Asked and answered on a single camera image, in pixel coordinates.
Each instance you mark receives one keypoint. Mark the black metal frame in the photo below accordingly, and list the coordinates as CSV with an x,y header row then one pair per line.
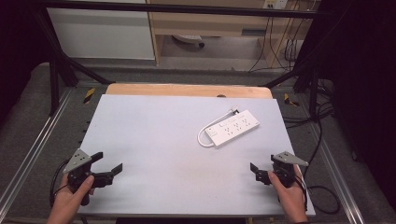
x,y
59,62

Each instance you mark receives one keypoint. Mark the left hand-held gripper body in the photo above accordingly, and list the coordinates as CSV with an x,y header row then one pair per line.
x,y
78,160

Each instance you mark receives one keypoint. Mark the person's right hand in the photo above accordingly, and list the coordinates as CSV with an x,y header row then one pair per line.
x,y
291,199

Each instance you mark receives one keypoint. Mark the white wall socket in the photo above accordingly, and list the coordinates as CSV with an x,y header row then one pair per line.
x,y
275,3

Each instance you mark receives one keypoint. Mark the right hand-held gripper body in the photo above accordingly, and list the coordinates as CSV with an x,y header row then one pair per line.
x,y
288,159

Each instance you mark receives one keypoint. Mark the aluminium rail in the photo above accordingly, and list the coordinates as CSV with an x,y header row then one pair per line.
x,y
339,177
34,149

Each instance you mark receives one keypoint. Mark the person's left hand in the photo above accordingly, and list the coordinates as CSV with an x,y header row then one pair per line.
x,y
69,199

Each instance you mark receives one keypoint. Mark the white cabinet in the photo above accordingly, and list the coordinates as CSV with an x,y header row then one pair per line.
x,y
99,34

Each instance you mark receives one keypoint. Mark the white power strip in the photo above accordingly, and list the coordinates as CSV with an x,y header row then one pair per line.
x,y
232,127

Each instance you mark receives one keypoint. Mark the wooden board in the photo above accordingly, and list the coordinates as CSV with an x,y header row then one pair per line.
x,y
186,90

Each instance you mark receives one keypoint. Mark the wooden desk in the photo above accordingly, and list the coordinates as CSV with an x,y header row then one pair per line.
x,y
205,23

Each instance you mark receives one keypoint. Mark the grey chair base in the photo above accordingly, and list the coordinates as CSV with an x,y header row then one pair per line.
x,y
189,39

